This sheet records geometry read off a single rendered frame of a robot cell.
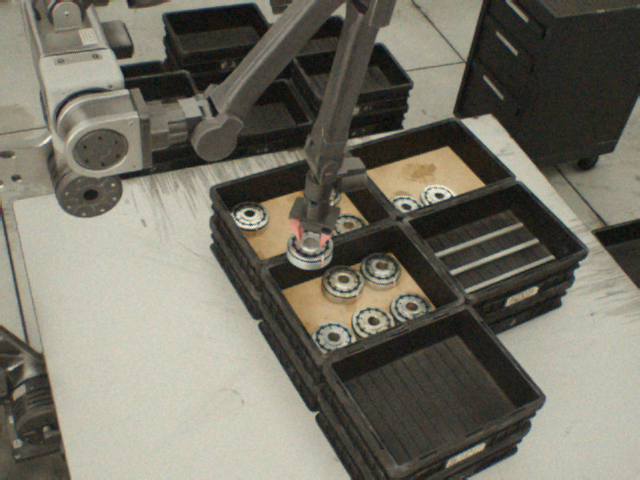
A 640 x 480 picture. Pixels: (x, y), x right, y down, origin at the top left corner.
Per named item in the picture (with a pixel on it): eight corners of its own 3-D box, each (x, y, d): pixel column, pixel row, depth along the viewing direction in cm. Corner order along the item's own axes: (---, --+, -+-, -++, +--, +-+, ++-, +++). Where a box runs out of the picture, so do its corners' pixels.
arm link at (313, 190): (303, 165, 171) (313, 183, 167) (333, 159, 173) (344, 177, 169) (300, 189, 176) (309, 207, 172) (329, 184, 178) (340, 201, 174)
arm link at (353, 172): (307, 137, 168) (323, 164, 163) (358, 128, 172) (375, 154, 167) (302, 180, 177) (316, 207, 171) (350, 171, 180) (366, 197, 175)
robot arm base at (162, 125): (132, 140, 151) (129, 87, 142) (175, 133, 154) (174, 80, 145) (144, 170, 146) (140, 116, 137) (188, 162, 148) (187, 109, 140)
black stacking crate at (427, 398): (385, 503, 169) (395, 476, 161) (316, 392, 186) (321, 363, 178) (533, 429, 185) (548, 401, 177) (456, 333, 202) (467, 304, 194)
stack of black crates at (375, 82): (307, 191, 331) (318, 100, 299) (281, 144, 349) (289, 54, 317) (396, 173, 344) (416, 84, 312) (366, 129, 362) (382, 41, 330)
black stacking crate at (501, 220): (457, 332, 202) (467, 302, 194) (392, 251, 219) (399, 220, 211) (576, 282, 218) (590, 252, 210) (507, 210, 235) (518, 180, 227)
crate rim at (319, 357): (319, 367, 179) (320, 361, 177) (258, 272, 196) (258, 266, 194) (465, 308, 195) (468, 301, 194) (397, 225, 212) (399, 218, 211)
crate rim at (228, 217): (258, 272, 196) (258, 266, 195) (206, 193, 213) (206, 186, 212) (397, 225, 212) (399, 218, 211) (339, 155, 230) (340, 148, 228)
